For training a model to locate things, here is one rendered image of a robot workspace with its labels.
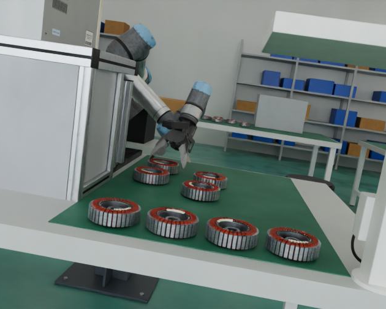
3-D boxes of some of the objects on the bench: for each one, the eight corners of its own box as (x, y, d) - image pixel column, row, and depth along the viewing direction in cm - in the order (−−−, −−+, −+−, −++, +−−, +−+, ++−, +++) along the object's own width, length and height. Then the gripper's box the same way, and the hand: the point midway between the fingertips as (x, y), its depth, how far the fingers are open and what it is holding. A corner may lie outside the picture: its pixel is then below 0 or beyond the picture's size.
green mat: (147, 155, 177) (147, 154, 177) (290, 178, 172) (290, 178, 172) (47, 222, 85) (48, 221, 85) (350, 277, 79) (351, 276, 79)
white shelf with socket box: (233, 213, 110) (263, 38, 103) (375, 237, 107) (416, 59, 100) (231, 267, 76) (276, 10, 69) (440, 305, 73) (509, 40, 66)
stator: (158, 166, 156) (160, 157, 155) (184, 173, 150) (185, 163, 149) (140, 169, 146) (141, 159, 145) (165, 176, 140) (167, 166, 140)
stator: (214, 193, 127) (215, 181, 127) (222, 204, 117) (224, 191, 116) (178, 189, 125) (180, 178, 125) (183, 200, 115) (185, 187, 114)
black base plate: (-1, 131, 181) (-1, 126, 180) (141, 155, 175) (142, 149, 175) (-84, 144, 134) (-84, 137, 134) (106, 176, 129) (108, 170, 129)
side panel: (102, 177, 128) (114, 72, 123) (112, 178, 128) (124, 73, 123) (65, 200, 101) (79, 65, 95) (77, 202, 100) (91, 67, 95)
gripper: (215, 130, 154) (195, 177, 149) (173, 121, 164) (152, 165, 159) (208, 118, 147) (185, 168, 142) (163, 110, 157) (141, 156, 152)
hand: (164, 164), depth 148 cm, fingers open, 14 cm apart
